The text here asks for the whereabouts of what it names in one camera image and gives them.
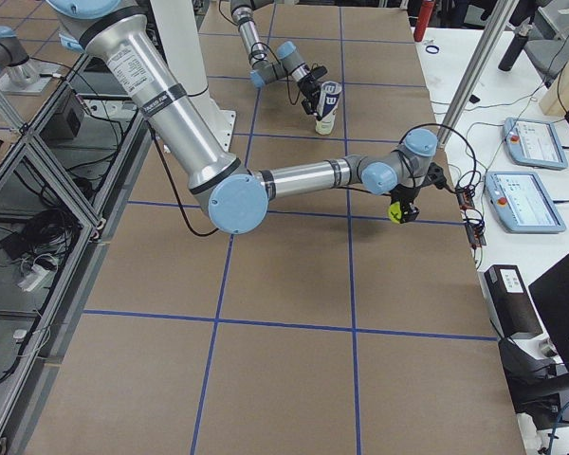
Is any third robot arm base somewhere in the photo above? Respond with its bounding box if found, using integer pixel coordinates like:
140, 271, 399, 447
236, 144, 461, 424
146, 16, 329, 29
0, 26, 61, 95

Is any yellow tennis ball wilson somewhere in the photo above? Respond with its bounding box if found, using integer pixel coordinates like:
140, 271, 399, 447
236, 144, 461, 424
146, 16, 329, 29
388, 201, 405, 224

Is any aluminium frame post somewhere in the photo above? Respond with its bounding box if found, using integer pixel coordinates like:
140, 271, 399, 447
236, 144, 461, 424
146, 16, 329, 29
437, 0, 519, 148

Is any upper teach pendant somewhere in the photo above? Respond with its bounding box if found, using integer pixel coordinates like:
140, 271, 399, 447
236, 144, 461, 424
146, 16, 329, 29
503, 118, 568, 171

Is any black box with label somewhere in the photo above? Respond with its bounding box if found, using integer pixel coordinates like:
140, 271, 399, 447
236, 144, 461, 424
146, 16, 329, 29
484, 264, 542, 339

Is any black water bottle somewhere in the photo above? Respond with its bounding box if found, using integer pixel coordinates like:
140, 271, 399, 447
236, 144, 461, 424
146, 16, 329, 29
498, 25, 532, 72

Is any white power strip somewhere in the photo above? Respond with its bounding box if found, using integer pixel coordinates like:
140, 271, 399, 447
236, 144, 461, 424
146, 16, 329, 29
18, 264, 49, 292

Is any black monitor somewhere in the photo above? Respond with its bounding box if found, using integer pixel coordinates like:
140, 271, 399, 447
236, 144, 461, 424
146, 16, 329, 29
529, 253, 569, 367

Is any teach pendant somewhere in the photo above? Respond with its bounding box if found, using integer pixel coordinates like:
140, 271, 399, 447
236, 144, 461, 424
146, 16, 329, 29
503, 118, 568, 171
485, 172, 566, 234

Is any lower teach pendant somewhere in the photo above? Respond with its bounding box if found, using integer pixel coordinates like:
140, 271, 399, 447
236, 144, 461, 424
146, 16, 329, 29
485, 172, 566, 234

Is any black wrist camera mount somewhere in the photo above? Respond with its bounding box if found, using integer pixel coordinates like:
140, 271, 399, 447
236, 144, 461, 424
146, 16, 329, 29
424, 162, 448, 190

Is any blue tennis ball can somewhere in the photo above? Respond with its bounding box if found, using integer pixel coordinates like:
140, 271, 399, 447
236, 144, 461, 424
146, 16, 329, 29
315, 81, 342, 136

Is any small electronics board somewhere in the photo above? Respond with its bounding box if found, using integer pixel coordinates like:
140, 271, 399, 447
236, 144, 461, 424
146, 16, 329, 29
455, 184, 475, 210

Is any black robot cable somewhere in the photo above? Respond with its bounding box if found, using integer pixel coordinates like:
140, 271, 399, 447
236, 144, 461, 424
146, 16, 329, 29
407, 122, 480, 195

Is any red water bottle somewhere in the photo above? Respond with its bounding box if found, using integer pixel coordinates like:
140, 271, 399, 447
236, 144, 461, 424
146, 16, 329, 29
413, 0, 435, 43

